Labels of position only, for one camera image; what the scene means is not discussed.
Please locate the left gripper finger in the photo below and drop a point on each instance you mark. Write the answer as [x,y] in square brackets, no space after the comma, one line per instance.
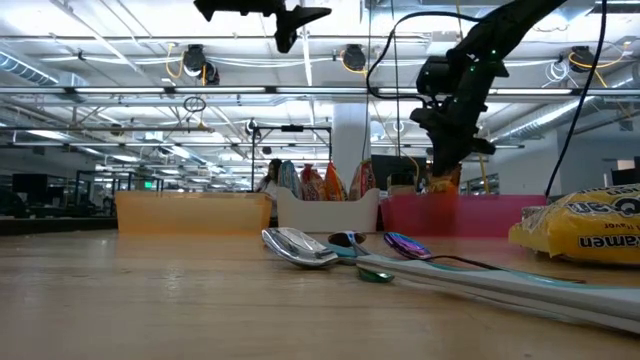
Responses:
[290,27]

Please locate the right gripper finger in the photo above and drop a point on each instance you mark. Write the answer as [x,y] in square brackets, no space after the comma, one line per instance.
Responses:
[459,157]
[442,160]

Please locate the grey overhead rig bar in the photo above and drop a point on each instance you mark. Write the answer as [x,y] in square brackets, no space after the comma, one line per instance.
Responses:
[150,91]

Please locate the black ceiling device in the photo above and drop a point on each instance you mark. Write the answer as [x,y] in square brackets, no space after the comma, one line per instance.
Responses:
[582,59]
[354,57]
[195,60]

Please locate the white plastic container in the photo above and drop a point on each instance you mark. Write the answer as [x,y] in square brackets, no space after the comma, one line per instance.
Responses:
[327,215]

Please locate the round ceiling camera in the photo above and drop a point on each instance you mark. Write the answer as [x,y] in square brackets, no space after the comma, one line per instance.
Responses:
[251,127]

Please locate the red plastic tray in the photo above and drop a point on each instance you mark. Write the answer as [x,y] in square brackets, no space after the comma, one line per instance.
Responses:
[490,215]

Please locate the black pole stand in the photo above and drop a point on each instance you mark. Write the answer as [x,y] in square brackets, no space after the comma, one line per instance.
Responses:
[253,160]

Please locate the black monitor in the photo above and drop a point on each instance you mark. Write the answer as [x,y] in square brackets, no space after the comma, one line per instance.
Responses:
[382,172]

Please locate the brown orange snack packet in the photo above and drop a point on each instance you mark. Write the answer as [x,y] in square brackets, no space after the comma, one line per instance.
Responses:
[444,186]

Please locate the rainbow metal spoon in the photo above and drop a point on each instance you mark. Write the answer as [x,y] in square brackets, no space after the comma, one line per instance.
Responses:
[375,275]

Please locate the person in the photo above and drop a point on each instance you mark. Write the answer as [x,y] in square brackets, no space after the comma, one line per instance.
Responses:
[272,180]

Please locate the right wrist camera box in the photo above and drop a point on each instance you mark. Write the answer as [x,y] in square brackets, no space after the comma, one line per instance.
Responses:
[434,75]

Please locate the orange plastic tray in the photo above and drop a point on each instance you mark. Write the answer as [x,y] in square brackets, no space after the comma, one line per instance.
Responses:
[195,212]

